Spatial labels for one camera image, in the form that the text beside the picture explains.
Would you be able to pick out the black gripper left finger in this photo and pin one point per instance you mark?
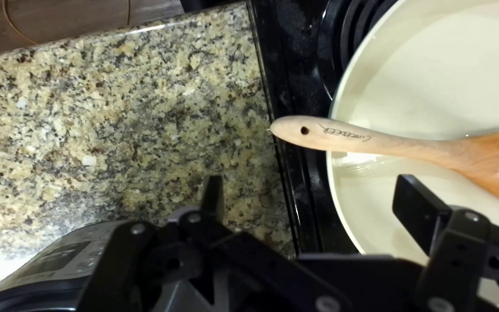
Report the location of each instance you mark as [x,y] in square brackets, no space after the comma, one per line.
[199,265]

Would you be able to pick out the wooden spatula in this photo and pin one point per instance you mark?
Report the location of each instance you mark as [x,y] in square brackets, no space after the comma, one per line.
[476,159]

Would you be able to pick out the white frying pan wooden handle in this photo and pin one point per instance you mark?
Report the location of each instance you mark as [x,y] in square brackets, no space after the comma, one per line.
[429,70]

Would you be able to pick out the black electric stove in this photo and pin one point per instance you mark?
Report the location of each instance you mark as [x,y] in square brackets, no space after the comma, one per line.
[304,50]

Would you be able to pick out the stainless steel pressure cooker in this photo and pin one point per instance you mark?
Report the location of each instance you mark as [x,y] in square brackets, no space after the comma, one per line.
[91,270]

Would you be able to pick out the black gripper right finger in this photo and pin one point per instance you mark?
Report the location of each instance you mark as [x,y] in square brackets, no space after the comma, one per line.
[462,247]

